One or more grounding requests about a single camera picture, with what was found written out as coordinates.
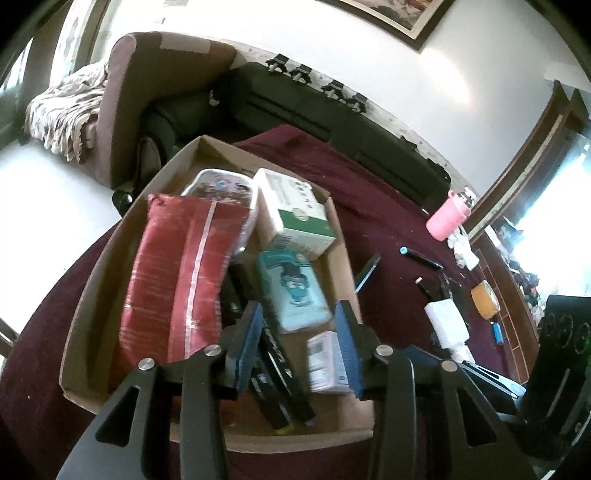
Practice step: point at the cardboard box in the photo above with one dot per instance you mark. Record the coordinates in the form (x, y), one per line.
(106, 277)

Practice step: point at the patterned glass door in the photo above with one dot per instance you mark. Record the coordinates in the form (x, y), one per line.
(76, 37)

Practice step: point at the white crumpled tissue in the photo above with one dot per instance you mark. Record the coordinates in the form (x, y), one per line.
(464, 249)

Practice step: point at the blue lighter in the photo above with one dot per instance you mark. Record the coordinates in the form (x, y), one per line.
(497, 333)

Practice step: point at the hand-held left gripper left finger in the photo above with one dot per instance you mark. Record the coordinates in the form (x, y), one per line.
(247, 348)

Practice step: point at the black shoe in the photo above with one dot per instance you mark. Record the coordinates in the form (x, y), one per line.
(123, 202)

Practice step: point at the brown armchair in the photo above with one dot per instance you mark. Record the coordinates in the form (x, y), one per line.
(138, 92)

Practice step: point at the blue tissue pack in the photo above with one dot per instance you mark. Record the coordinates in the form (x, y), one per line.
(293, 288)

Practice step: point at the black pen white tip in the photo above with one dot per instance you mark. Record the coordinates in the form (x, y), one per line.
(427, 288)

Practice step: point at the clear plastic container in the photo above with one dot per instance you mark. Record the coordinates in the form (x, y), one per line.
(221, 187)

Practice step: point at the black marker purple tip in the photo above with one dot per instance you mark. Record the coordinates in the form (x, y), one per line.
(281, 350)

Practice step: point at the black sofa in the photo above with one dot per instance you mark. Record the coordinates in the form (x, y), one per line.
(314, 120)

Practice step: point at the black clip device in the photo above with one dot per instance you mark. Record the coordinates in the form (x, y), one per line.
(356, 101)
(300, 74)
(333, 88)
(278, 63)

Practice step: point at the cluttered small items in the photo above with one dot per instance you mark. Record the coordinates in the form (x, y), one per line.
(526, 286)

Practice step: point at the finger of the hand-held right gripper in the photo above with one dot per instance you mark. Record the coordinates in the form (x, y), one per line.
(498, 385)

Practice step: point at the framed painting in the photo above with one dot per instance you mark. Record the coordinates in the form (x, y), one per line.
(392, 16)

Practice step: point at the pink bottle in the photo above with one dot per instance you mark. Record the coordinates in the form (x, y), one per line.
(445, 219)

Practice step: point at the maroon tablecloth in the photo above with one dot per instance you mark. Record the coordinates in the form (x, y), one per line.
(388, 194)

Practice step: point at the yellow tape roll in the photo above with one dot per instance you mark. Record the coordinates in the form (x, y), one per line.
(485, 300)

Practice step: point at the wooden door frame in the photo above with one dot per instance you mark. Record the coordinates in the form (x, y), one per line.
(521, 157)

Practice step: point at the white rectangular packet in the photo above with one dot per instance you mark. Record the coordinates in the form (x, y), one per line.
(445, 323)

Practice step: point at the red snack bag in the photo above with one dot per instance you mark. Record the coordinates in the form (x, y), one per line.
(175, 272)

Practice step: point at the black flat bar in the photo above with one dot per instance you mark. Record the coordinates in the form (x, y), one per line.
(368, 272)

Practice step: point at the wooden side table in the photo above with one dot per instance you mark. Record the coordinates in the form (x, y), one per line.
(512, 323)

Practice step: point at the brown bag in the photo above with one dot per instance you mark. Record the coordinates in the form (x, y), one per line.
(148, 159)

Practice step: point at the patterned blanket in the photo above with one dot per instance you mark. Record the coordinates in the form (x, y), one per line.
(64, 110)

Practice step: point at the black marker light blue end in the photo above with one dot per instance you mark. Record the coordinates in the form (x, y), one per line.
(422, 258)

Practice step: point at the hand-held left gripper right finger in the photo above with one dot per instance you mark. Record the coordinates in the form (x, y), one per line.
(348, 353)

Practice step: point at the white green medicine box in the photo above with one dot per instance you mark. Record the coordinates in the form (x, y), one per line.
(291, 207)

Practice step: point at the small white box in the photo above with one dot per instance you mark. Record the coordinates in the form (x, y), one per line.
(325, 364)

